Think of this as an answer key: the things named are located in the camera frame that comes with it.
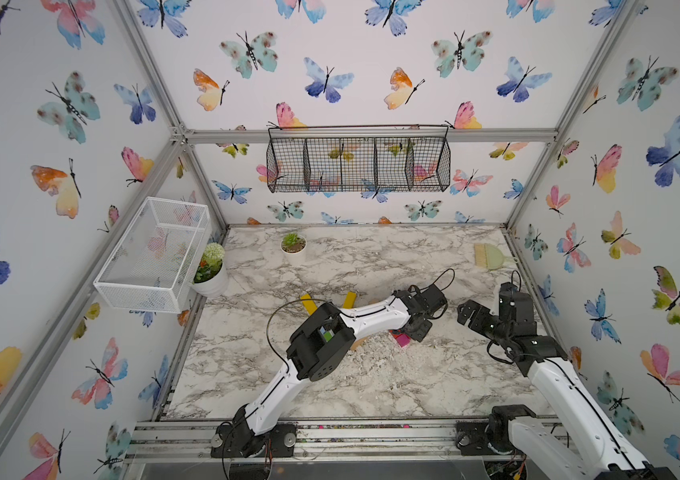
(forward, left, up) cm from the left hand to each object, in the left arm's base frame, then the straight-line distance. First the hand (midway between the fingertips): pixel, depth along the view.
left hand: (420, 327), depth 92 cm
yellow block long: (+10, +35, -3) cm, 37 cm away
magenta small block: (-4, +6, +1) cm, 7 cm away
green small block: (-16, +26, +31) cm, 43 cm away
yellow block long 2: (+10, +21, -1) cm, 24 cm away
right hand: (-1, -13, +12) cm, 18 cm away
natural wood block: (-4, +19, -1) cm, 20 cm away
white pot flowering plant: (+12, +64, +10) cm, 66 cm away
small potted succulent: (+28, +40, +7) cm, 49 cm away
